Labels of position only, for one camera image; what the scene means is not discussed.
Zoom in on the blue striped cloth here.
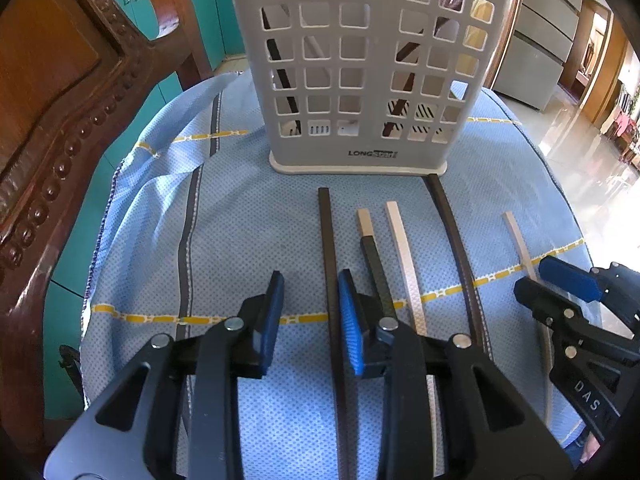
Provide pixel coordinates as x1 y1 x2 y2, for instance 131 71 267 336
80 72 596 480

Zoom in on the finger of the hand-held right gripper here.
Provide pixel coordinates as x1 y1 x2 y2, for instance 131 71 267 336
539 255 640 322
514 277 591 358

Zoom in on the distant wooden chair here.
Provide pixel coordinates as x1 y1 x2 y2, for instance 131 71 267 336
602 105 640 163

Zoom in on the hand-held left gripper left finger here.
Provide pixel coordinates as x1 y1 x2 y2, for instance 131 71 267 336
47 270 286 480

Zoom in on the person's right hand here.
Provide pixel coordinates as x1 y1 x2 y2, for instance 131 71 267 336
579 435 602 465

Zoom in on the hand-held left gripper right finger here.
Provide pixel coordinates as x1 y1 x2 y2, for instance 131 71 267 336
337 269 576 480

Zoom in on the wooden door frame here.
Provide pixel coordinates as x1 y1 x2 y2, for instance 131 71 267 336
557 0 628 126

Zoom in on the grey plastic utensil basket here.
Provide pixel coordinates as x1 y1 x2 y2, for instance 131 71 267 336
225 0 523 178

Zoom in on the dark red chopstick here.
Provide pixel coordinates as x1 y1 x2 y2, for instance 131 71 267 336
382 35 426 136
395 0 466 116

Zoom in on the teal side cabinet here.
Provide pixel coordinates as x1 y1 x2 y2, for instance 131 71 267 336
44 74 182 413

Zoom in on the carved wooden chair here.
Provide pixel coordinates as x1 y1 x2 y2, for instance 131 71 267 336
0 0 216 456

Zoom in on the silver refrigerator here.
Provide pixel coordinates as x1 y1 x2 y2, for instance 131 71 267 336
492 0 583 111

